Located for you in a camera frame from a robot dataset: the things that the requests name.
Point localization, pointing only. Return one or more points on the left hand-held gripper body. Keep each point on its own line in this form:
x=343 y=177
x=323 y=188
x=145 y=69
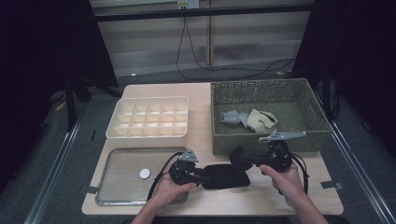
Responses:
x=185 y=174

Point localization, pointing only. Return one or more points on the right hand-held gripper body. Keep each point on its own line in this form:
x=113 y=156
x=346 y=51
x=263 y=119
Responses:
x=280 y=155

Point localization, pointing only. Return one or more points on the beige sock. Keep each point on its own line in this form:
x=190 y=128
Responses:
x=271 y=119
x=257 y=121

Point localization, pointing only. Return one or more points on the grey sock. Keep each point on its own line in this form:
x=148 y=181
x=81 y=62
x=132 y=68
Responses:
x=243 y=118
x=230 y=117

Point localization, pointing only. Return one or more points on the white divided storage box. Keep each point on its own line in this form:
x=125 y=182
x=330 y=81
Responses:
x=149 y=141

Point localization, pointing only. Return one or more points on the green woven basket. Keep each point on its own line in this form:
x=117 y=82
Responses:
x=295 y=99

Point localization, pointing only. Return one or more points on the clear box lid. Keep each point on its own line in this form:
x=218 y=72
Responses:
x=124 y=174

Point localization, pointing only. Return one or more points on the person's left hand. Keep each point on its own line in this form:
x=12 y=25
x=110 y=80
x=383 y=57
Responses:
x=168 y=193

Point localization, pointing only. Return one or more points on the person's right hand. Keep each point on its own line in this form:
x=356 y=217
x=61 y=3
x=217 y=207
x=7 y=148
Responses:
x=289 y=186

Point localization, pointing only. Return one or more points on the grey tape piece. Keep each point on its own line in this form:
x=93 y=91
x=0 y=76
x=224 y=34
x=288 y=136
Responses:
x=92 y=189
x=333 y=185

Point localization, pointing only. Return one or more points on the yellow floor scrap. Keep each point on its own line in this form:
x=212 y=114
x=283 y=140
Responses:
x=281 y=73
x=60 y=106

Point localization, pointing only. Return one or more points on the black curtain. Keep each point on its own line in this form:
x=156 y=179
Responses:
x=46 y=46
x=358 y=46

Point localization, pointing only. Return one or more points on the black horizontal bar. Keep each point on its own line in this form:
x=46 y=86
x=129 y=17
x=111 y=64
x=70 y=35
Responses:
x=218 y=11

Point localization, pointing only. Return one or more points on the metal floor rail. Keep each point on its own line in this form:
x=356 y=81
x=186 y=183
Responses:
x=53 y=177
x=358 y=174

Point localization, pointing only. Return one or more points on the white wall socket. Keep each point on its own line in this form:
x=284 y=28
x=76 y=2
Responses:
x=193 y=3

